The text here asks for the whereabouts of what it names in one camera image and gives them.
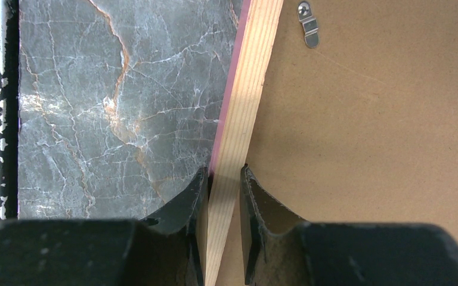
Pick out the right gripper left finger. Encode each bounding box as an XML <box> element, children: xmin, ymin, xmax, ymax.
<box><xmin>139</xmin><ymin>167</ymin><xmax>209</xmax><ymax>285</ymax></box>

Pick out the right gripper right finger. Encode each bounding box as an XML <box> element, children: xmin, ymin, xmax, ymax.
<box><xmin>239</xmin><ymin>165</ymin><xmax>310</xmax><ymax>285</ymax></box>

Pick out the pink wooden photo frame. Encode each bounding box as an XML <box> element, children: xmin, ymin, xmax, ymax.
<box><xmin>204</xmin><ymin>0</ymin><xmax>458</xmax><ymax>286</ymax></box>

